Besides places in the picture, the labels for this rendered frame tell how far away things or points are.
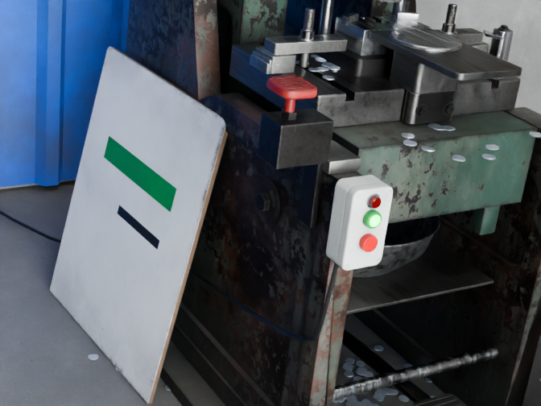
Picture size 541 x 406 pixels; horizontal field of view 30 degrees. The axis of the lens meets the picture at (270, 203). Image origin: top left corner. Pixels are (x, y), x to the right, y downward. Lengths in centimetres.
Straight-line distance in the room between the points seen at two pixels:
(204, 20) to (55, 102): 98
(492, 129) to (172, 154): 62
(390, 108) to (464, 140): 14
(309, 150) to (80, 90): 144
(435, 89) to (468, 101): 12
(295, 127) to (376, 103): 26
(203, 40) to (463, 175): 55
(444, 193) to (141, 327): 69
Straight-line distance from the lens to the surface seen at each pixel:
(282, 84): 150
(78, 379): 212
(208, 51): 195
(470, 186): 181
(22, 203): 287
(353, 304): 185
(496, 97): 190
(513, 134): 183
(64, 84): 286
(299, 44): 176
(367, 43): 180
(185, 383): 207
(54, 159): 290
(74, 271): 232
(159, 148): 203
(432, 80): 174
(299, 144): 152
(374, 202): 151
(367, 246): 154
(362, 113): 171
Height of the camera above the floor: 120
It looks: 24 degrees down
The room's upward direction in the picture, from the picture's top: 7 degrees clockwise
